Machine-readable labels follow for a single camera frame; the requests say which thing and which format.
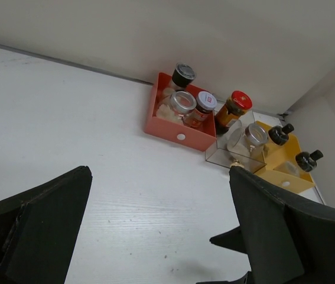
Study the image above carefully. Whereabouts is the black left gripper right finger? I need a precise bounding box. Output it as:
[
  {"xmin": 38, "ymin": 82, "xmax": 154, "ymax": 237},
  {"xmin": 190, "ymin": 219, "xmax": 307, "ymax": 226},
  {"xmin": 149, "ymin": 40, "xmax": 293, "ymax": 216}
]
[{"xmin": 229, "ymin": 166, "xmax": 335, "ymax": 283}]

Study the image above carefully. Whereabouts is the black-cap white spice bottle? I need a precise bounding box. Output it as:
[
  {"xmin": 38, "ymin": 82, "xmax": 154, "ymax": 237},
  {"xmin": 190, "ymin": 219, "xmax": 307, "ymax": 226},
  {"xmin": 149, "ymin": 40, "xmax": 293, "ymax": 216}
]
[{"xmin": 275, "ymin": 150, "xmax": 324, "ymax": 178}]

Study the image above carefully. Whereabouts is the black-cap brown spice bottle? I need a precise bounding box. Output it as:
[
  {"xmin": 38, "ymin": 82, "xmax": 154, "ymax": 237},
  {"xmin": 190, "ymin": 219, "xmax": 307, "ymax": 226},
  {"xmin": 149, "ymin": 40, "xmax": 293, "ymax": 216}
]
[{"xmin": 266, "ymin": 123, "xmax": 294, "ymax": 154}]

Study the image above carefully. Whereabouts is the white-lid small brown jar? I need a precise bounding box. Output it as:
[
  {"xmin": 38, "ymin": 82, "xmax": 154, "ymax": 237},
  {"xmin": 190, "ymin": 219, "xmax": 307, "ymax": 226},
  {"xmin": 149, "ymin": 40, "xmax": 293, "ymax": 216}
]
[{"xmin": 184, "ymin": 91, "xmax": 217, "ymax": 128}]

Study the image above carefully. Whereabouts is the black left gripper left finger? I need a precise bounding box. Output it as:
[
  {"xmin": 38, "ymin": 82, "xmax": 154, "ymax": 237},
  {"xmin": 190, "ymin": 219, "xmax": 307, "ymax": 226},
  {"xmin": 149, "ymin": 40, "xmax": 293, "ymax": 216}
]
[{"xmin": 0, "ymin": 166, "xmax": 92, "ymax": 283}]

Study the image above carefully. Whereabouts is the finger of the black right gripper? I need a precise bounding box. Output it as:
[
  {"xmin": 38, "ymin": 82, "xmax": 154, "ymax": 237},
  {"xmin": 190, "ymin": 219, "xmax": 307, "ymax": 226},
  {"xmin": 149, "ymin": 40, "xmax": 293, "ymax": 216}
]
[
  {"xmin": 209, "ymin": 226, "xmax": 247, "ymax": 254},
  {"xmin": 196, "ymin": 271, "xmax": 252, "ymax": 284}
]

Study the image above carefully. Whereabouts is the red plastic bin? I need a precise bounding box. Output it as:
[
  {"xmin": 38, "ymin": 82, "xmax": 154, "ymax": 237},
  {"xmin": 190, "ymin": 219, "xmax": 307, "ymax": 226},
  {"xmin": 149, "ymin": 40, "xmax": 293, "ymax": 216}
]
[{"xmin": 144, "ymin": 72, "xmax": 217, "ymax": 151}]

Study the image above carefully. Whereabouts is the silver-lid clear glass jar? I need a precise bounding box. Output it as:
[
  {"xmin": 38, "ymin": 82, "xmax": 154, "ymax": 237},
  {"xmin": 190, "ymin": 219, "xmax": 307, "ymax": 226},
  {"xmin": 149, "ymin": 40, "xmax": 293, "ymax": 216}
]
[{"xmin": 155, "ymin": 91, "xmax": 197, "ymax": 125}]

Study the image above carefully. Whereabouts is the silver-cap white spice shaker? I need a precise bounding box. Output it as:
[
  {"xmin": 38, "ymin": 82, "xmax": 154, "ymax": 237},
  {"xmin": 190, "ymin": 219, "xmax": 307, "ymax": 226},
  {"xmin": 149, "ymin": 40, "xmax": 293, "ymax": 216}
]
[{"xmin": 162, "ymin": 63, "xmax": 196, "ymax": 96}]

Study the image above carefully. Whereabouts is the red-lid dark sauce jar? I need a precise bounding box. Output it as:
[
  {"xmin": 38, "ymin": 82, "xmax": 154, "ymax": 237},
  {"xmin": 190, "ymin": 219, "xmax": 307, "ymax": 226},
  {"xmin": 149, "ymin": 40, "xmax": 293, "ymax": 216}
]
[{"xmin": 214, "ymin": 91, "xmax": 253, "ymax": 136}]

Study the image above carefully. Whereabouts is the clear plastic bin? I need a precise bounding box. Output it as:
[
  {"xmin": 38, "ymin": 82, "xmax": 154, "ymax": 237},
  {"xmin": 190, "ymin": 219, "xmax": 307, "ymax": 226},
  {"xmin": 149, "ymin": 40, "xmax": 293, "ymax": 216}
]
[{"xmin": 205, "ymin": 111, "xmax": 268, "ymax": 173}]

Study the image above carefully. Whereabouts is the yellow plastic bin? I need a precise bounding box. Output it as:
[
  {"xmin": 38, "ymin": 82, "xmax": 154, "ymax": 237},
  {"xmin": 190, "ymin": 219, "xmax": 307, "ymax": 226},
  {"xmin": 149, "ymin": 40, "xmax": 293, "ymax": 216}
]
[{"xmin": 255, "ymin": 133, "xmax": 315, "ymax": 193}]

